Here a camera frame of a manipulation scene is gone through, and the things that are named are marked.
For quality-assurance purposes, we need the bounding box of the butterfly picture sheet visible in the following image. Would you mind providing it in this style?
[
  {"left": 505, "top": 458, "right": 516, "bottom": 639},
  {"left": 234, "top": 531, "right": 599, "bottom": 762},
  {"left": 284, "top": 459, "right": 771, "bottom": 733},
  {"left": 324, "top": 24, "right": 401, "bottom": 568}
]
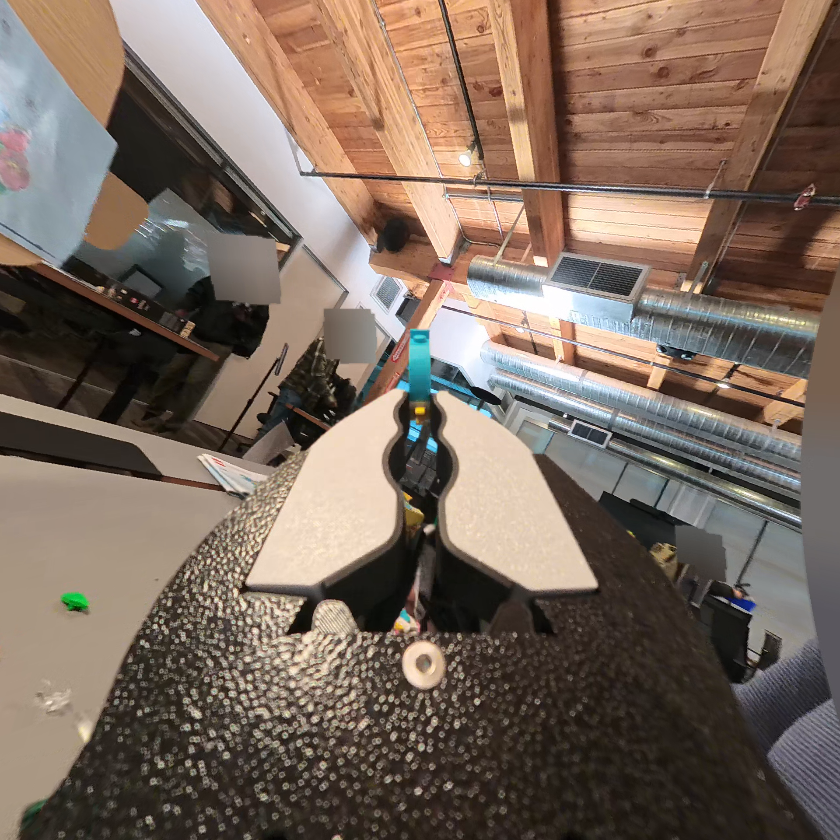
[{"left": 0, "top": 0, "right": 119, "bottom": 269}]

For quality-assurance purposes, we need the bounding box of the black ceiling pipe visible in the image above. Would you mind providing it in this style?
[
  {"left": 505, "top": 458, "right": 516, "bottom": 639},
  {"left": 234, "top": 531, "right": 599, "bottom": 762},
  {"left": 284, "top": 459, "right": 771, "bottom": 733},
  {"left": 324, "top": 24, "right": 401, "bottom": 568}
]
[{"left": 298, "top": 167, "right": 840, "bottom": 204}]

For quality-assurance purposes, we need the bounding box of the long wooden table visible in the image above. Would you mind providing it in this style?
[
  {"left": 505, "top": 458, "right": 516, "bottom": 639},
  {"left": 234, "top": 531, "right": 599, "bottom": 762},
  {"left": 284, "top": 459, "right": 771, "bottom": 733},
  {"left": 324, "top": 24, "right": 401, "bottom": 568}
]
[{"left": 26, "top": 259, "right": 221, "bottom": 362}]

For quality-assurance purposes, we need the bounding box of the lego instruction booklet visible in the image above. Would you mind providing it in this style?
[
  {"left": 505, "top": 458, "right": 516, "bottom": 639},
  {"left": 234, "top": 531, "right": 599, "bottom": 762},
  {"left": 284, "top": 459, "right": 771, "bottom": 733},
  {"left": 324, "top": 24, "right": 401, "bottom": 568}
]
[{"left": 198, "top": 453, "right": 270, "bottom": 496}]

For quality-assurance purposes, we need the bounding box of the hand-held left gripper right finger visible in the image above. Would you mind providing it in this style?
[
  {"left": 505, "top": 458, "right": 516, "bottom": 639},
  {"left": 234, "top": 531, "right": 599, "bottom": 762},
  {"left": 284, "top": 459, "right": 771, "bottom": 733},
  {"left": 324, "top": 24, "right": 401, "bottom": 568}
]
[{"left": 420, "top": 390, "right": 599, "bottom": 631}]

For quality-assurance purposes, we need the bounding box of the black light stand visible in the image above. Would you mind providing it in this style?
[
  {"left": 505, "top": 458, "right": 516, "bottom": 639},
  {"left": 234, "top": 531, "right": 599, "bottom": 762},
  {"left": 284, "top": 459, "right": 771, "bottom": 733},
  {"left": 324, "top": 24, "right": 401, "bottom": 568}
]
[{"left": 220, "top": 343, "right": 290, "bottom": 454}]

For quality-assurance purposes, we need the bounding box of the black desk mat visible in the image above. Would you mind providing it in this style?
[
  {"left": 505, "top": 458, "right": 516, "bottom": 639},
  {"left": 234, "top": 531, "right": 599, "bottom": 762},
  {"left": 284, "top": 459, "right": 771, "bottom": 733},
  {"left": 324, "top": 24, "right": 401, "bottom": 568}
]
[{"left": 0, "top": 413, "right": 161, "bottom": 476}]

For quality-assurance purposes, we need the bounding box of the silver ventilation duct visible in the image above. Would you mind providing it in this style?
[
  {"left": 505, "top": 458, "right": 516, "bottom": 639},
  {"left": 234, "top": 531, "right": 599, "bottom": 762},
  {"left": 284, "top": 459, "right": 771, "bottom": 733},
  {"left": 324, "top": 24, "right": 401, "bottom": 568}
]
[
  {"left": 480, "top": 341, "right": 803, "bottom": 463},
  {"left": 467, "top": 255, "right": 821, "bottom": 380},
  {"left": 489, "top": 371, "right": 803, "bottom": 526}
]

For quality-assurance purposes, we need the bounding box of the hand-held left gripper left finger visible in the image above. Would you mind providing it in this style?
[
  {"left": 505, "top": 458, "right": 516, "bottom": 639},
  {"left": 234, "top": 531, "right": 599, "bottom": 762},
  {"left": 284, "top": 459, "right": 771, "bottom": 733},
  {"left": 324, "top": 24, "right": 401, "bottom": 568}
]
[{"left": 246, "top": 389, "right": 411, "bottom": 634}]

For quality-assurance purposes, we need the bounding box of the duct air vent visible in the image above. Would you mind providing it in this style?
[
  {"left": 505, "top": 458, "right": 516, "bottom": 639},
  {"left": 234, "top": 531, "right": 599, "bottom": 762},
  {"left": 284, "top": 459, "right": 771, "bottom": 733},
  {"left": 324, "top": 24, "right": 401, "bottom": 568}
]
[{"left": 543, "top": 252, "right": 651, "bottom": 301}]

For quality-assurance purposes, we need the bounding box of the person's grey-blue ribbed clothing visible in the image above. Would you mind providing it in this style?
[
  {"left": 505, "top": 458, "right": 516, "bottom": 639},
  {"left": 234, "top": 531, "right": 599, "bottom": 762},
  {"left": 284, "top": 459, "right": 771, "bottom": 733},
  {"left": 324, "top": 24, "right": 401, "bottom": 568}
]
[{"left": 731, "top": 640, "right": 840, "bottom": 840}]

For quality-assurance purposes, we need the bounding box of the clear plastic scrap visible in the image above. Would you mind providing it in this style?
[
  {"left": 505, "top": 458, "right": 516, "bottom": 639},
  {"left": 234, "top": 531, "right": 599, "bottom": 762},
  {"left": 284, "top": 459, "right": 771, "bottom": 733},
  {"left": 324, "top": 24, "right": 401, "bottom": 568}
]
[{"left": 33, "top": 682, "right": 96, "bottom": 742}]

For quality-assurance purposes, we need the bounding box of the teal lego piece with yellow pin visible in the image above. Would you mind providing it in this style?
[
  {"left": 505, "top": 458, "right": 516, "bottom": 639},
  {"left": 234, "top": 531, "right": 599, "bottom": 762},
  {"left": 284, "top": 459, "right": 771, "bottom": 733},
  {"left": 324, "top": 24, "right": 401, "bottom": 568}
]
[{"left": 406, "top": 328, "right": 435, "bottom": 447}]

